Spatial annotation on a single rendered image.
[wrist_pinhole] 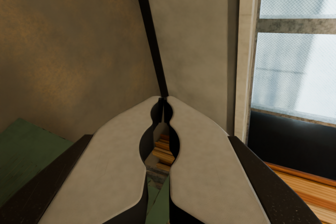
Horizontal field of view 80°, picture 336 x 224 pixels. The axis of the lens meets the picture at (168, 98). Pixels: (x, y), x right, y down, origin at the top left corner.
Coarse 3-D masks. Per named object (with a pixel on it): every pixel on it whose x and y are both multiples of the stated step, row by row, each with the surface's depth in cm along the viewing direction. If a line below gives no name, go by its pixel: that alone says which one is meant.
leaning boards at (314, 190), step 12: (156, 144) 219; (168, 144) 219; (156, 156) 227; (168, 156) 206; (168, 168) 224; (276, 168) 175; (288, 168) 170; (288, 180) 173; (300, 180) 167; (312, 180) 165; (324, 180) 159; (300, 192) 181; (312, 192) 169; (324, 192) 163; (312, 204) 182; (324, 204) 176; (324, 216) 183
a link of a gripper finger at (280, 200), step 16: (240, 144) 8; (240, 160) 7; (256, 160) 7; (256, 176) 7; (272, 176) 7; (256, 192) 6; (272, 192) 6; (288, 192) 6; (272, 208) 6; (288, 208) 6; (304, 208) 6
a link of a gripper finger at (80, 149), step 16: (80, 144) 8; (64, 160) 7; (48, 176) 7; (64, 176) 7; (16, 192) 6; (32, 192) 6; (48, 192) 6; (0, 208) 6; (16, 208) 6; (32, 208) 6
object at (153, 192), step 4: (148, 188) 59; (152, 188) 59; (148, 192) 58; (152, 192) 58; (156, 192) 57; (148, 196) 57; (152, 196) 57; (156, 196) 57; (148, 200) 56; (152, 200) 56; (148, 204) 56; (152, 204) 56; (148, 208) 55; (148, 212) 54
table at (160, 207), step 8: (168, 176) 60; (168, 184) 58; (160, 192) 57; (168, 192) 57; (160, 200) 56; (168, 200) 55; (152, 208) 55; (160, 208) 54; (168, 208) 54; (152, 216) 53; (160, 216) 53; (168, 216) 52
